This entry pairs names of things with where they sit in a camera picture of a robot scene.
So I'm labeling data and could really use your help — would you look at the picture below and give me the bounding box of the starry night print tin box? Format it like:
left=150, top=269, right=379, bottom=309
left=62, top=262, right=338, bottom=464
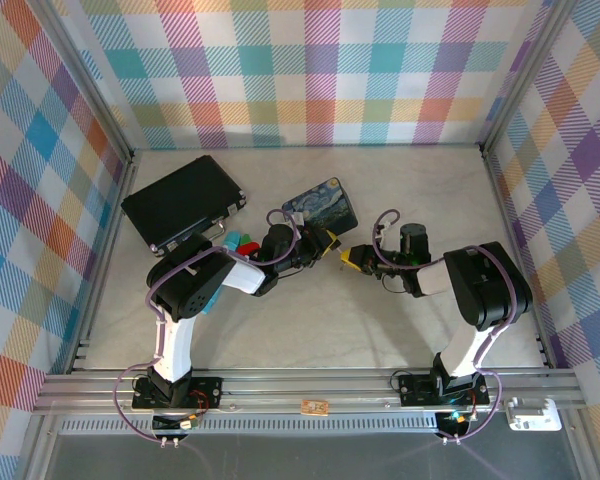
left=281, top=175, right=359, bottom=236

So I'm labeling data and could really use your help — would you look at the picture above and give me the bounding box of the light blue marker pen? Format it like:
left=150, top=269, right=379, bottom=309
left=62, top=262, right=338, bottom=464
left=202, top=230, right=244, bottom=316

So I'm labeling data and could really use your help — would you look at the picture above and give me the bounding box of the black hard carrying case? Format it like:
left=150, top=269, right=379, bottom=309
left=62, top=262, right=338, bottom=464
left=120, top=155, right=248, bottom=251

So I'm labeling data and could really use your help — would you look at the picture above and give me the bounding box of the black connector box yellow plug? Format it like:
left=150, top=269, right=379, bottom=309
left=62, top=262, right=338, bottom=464
left=437, top=410, right=472, bottom=434
left=152, top=413, right=201, bottom=434

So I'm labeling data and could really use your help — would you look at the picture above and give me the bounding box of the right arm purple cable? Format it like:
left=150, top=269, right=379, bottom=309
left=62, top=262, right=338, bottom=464
left=370, top=208, right=524, bottom=444

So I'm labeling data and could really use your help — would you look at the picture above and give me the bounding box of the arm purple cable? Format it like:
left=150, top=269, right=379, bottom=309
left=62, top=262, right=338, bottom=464
left=115, top=208, right=306, bottom=444
left=370, top=208, right=524, bottom=444

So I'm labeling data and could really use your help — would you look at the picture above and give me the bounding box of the aluminium frame cross rail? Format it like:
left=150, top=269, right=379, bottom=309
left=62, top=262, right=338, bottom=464
left=32, top=368, right=584, bottom=416

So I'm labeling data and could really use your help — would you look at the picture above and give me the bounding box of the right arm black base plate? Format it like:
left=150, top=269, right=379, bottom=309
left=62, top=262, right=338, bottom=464
left=397, top=372, right=491, bottom=407

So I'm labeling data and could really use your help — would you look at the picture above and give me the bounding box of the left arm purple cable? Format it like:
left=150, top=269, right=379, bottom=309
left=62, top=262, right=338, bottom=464
left=115, top=208, right=306, bottom=444

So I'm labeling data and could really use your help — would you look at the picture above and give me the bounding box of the perforated grey cable duct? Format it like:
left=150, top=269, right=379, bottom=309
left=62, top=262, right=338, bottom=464
left=59, top=415, right=571, bottom=437

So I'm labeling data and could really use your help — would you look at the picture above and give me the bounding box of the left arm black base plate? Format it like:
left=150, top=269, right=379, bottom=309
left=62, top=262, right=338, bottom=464
left=132, top=375, right=225, bottom=411

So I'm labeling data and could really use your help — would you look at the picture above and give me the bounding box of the aluminium frame corner post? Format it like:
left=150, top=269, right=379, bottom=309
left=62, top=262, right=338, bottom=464
left=34, top=0, right=137, bottom=164
left=479, top=0, right=579, bottom=159

